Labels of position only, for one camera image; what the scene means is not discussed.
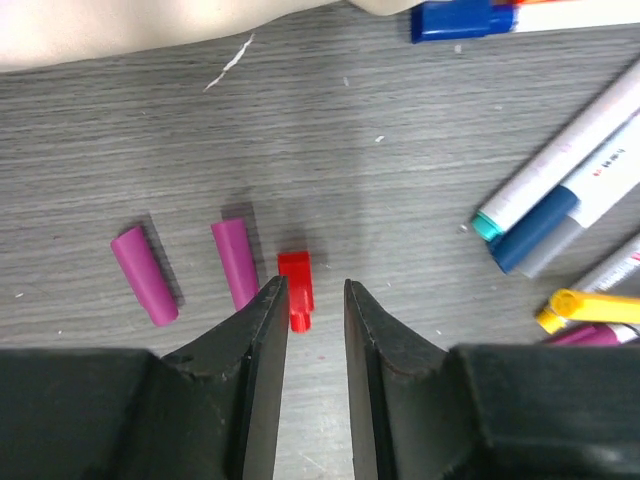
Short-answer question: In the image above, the dark blue cap marker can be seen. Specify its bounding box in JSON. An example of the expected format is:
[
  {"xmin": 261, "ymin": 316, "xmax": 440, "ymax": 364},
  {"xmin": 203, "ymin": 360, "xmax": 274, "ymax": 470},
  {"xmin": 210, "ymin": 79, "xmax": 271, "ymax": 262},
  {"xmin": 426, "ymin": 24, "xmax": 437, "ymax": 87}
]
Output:
[{"xmin": 489, "ymin": 114, "xmax": 639, "ymax": 274}]

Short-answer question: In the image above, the teal cap white marker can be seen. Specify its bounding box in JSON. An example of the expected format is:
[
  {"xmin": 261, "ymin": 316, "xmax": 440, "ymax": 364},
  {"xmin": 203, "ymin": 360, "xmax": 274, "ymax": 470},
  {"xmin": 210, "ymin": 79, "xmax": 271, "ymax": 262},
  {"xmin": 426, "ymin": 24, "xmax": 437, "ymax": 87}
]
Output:
[{"xmin": 471, "ymin": 63, "xmax": 639, "ymax": 241}]

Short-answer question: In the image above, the red pen cap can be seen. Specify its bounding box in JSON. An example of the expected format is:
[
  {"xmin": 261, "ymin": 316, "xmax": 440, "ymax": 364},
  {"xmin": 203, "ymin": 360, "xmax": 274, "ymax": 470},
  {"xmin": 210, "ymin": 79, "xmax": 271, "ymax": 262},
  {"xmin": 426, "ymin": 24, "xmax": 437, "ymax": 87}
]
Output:
[{"xmin": 277, "ymin": 251, "xmax": 315, "ymax": 333}]

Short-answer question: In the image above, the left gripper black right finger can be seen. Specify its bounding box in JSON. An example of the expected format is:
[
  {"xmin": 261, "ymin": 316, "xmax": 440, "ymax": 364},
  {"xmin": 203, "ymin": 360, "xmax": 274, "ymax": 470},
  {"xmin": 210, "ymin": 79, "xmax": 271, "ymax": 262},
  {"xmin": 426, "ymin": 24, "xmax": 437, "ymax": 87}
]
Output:
[{"xmin": 344, "ymin": 280, "xmax": 639, "ymax": 479}]

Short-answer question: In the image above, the orange black highlighter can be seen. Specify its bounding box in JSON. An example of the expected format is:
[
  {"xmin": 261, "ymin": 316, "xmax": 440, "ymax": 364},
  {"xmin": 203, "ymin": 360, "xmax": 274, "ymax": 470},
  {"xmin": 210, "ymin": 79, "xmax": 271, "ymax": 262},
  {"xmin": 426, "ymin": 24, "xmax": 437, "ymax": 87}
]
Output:
[{"xmin": 491, "ymin": 0, "xmax": 585, "ymax": 5}]

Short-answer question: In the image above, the beige folded cloth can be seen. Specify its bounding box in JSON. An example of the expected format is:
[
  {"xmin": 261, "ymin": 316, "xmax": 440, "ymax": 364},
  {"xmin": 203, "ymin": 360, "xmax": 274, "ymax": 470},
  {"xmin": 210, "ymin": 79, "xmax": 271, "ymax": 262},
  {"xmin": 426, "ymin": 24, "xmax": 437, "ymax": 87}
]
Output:
[{"xmin": 0, "ymin": 0, "xmax": 426, "ymax": 74}]

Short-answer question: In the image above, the lilac pen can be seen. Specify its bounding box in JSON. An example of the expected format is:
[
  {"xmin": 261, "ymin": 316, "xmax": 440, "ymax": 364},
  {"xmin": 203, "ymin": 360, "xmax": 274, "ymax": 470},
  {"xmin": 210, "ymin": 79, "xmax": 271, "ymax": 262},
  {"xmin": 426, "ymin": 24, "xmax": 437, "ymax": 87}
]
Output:
[{"xmin": 541, "ymin": 323, "xmax": 639, "ymax": 346}]

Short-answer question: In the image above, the blue cap white marker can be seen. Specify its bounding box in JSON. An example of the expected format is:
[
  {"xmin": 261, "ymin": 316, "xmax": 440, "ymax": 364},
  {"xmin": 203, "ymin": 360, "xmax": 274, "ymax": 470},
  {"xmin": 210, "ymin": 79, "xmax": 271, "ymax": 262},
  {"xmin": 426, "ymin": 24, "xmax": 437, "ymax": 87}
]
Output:
[{"xmin": 410, "ymin": 0, "xmax": 639, "ymax": 44}]

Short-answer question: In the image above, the yellow end rainbow pen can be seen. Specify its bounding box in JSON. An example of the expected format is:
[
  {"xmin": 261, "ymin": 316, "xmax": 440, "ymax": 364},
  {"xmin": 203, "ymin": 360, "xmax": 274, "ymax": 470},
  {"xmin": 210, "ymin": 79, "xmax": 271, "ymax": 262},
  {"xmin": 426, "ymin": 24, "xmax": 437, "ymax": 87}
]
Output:
[{"xmin": 549, "ymin": 289, "xmax": 639, "ymax": 324}]

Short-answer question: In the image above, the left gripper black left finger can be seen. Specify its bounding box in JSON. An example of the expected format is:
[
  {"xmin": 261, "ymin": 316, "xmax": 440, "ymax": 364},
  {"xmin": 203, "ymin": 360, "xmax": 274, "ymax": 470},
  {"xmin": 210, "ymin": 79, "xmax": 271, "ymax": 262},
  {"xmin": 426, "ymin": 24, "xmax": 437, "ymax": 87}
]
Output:
[{"xmin": 1, "ymin": 277, "xmax": 289, "ymax": 479}]

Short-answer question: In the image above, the grey cap white marker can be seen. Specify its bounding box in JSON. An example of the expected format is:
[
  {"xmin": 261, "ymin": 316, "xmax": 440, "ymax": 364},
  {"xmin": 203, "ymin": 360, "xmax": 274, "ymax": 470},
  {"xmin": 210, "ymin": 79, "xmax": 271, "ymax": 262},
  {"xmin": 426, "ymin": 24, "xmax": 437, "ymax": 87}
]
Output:
[{"xmin": 517, "ymin": 211, "xmax": 602, "ymax": 278}]

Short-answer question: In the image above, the magenta pen cap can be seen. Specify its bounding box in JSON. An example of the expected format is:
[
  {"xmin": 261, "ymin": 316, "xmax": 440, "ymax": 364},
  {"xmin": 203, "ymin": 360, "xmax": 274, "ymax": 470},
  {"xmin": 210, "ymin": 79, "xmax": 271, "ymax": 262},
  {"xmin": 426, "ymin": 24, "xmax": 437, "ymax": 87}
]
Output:
[
  {"xmin": 110, "ymin": 226, "xmax": 179, "ymax": 327},
  {"xmin": 211, "ymin": 218, "xmax": 259, "ymax": 311}
]

